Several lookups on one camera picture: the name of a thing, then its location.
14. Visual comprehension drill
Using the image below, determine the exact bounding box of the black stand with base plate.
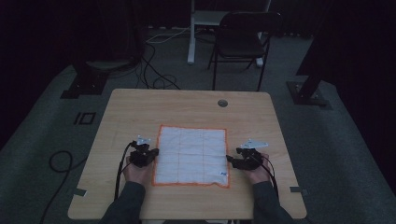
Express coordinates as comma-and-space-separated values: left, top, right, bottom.
285, 73, 333, 111
60, 59, 138, 100

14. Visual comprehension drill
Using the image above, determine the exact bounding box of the black looped floor cable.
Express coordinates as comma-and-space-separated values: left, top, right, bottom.
38, 149, 90, 224

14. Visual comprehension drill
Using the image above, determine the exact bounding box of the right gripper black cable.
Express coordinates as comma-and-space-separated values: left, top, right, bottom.
252, 153, 280, 200

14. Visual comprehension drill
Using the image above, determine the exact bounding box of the black floor cable bundle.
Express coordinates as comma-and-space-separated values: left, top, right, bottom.
134, 41, 182, 91

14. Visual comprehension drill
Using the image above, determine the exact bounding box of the person's right hand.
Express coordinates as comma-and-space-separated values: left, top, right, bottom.
243, 152, 271, 185

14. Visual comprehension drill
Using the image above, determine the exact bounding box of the white desk frame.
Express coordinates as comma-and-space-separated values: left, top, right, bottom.
186, 0, 273, 68

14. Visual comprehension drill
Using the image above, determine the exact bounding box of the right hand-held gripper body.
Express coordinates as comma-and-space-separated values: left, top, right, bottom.
238, 138, 270, 172

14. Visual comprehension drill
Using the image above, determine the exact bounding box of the white cloth with orange edge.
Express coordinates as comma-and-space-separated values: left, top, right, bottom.
151, 124, 232, 189

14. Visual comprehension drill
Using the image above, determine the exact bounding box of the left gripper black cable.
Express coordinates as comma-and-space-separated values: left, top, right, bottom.
113, 140, 138, 202

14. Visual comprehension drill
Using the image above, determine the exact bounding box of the white floor cable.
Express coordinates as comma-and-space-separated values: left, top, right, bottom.
145, 26, 191, 45

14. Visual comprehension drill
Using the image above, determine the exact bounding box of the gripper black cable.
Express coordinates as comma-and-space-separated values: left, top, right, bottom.
113, 140, 138, 202
252, 153, 280, 200

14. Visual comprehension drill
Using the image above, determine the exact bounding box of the person's left hand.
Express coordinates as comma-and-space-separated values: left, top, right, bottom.
122, 155, 154, 187

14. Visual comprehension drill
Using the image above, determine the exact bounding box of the black folding chair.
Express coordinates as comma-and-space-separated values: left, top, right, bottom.
206, 10, 283, 92

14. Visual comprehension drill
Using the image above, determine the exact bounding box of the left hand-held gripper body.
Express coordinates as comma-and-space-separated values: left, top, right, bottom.
128, 134, 153, 169

